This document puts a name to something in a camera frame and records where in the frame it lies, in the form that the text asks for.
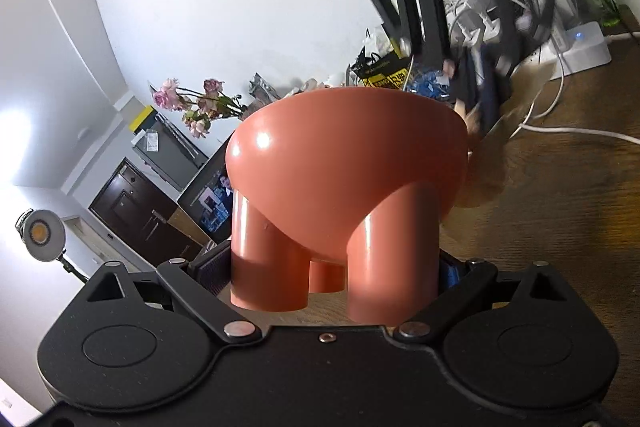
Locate white power strip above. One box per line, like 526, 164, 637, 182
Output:
524, 22, 612, 80

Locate round studio lamp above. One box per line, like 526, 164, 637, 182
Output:
14, 208, 88, 283

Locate silver laptop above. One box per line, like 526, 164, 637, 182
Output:
178, 139, 234, 244

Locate orange footed bowl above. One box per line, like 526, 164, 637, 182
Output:
226, 88, 468, 325

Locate black yellow box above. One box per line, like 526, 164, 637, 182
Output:
350, 50, 410, 90

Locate blue plastic bag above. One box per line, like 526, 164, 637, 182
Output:
404, 65, 451, 103

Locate white charging cable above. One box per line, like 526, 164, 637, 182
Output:
508, 31, 640, 145

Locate grey metal cabinet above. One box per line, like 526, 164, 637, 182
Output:
129, 105, 208, 192

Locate pink artificial flowers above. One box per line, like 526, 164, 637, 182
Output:
151, 78, 248, 139

